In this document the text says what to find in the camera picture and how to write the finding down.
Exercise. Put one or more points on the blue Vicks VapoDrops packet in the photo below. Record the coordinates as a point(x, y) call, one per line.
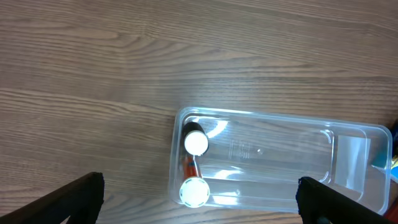
point(379, 161)

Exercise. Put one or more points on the dark bottle white cap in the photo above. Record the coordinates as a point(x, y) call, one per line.
point(195, 141)

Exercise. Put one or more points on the clear plastic container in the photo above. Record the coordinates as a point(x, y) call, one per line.
point(255, 160)

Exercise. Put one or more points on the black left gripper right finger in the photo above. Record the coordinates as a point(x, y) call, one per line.
point(317, 203)

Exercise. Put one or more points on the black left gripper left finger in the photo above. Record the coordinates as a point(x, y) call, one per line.
point(79, 201)

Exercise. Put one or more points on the red sachet packet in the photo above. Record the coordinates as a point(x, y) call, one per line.
point(392, 214)

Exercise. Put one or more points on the orange tube white cap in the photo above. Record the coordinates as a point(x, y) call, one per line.
point(194, 191)

